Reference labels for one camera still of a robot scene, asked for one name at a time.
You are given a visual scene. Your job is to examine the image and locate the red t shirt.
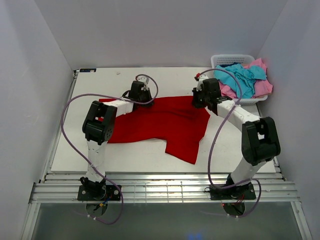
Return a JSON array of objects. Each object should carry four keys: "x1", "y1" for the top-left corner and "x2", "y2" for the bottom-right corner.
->
[{"x1": 108, "y1": 96, "x2": 210, "y2": 165}]

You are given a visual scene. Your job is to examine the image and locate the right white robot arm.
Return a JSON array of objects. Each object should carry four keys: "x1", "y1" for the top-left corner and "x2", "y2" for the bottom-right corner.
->
[{"x1": 192, "y1": 74, "x2": 281, "y2": 200}]

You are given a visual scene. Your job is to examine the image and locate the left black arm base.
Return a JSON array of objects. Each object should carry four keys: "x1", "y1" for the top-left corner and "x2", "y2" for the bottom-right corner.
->
[{"x1": 76, "y1": 184, "x2": 121, "y2": 202}]

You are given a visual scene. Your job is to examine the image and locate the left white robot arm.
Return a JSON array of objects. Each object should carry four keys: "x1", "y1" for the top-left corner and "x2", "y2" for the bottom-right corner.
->
[{"x1": 80, "y1": 77, "x2": 153, "y2": 200}]

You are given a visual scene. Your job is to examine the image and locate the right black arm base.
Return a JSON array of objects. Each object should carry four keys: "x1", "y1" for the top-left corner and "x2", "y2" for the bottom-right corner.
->
[{"x1": 204, "y1": 183, "x2": 256, "y2": 200}]

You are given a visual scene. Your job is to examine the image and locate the white plastic basket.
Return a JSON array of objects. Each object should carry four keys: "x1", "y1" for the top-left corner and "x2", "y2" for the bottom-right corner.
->
[{"x1": 210, "y1": 54, "x2": 268, "y2": 106}]

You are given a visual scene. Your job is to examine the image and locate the turquoise t shirt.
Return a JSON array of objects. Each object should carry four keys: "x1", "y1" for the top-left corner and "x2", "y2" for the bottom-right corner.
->
[{"x1": 214, "y1": 63, "x2": 267, "y2": 99}]

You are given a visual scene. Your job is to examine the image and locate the pink t shirt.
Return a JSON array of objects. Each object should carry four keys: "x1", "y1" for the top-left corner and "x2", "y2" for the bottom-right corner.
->
[{"x1": 219, "y1": 58, "x2": 273, "y2": 98}]

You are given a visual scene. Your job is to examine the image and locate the blue white label sticker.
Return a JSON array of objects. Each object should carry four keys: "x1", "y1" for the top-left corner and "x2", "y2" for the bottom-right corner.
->
[{"x1": 79, "y1": 68, "x2": 97, "y2": 73}]

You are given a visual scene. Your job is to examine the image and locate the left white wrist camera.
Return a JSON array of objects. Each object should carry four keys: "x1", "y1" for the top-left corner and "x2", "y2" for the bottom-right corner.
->
[{"x1": 135, "y1": 75, "x2": 150, "y2": 86}]

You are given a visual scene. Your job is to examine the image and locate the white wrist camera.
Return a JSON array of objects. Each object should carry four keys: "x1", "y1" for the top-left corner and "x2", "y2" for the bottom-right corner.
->
[
  {"x1": 135, "y1": 75, "x2": 150, "y2": 86},
  {"x1": 194, "y1": 73, "x2": 203, "y2": 92}
]

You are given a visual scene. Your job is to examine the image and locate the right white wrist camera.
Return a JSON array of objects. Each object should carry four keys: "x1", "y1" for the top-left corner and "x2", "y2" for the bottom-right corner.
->
[{"x1": 194, "y1": 73, "x2": 203, "y2": 92}]

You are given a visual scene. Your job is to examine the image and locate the aluminium frame rails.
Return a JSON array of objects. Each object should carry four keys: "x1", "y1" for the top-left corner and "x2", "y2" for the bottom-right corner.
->
[{"x1": 23, "y1": 68, "x2": 315, "y2": 240}]

